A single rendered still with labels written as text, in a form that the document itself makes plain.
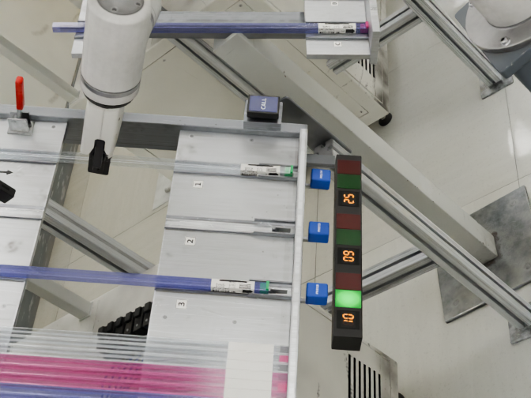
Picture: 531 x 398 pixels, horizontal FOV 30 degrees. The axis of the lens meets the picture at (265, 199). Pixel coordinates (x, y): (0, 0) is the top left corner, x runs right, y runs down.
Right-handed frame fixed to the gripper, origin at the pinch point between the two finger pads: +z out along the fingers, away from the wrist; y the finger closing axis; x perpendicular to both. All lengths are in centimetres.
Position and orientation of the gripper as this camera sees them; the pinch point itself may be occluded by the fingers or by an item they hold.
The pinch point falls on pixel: (99, 158)
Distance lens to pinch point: 154.2
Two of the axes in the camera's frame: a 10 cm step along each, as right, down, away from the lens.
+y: -0.6, 7.6, -6.5
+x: 9.8, 1.8, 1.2
